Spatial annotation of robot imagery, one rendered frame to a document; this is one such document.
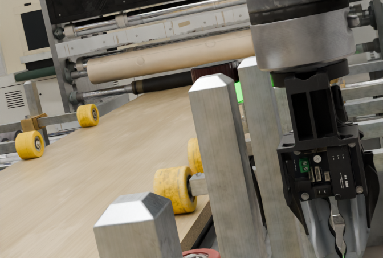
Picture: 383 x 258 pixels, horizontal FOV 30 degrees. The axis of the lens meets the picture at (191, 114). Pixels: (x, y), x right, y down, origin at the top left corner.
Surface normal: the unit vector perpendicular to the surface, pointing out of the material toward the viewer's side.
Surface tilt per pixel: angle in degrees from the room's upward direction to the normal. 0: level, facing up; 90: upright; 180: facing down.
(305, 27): 90
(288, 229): 90
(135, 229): 90
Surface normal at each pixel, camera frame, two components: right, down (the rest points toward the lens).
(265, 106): -0.22, 0.18
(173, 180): -0.29, -0.53
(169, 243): 0.95, -0.15
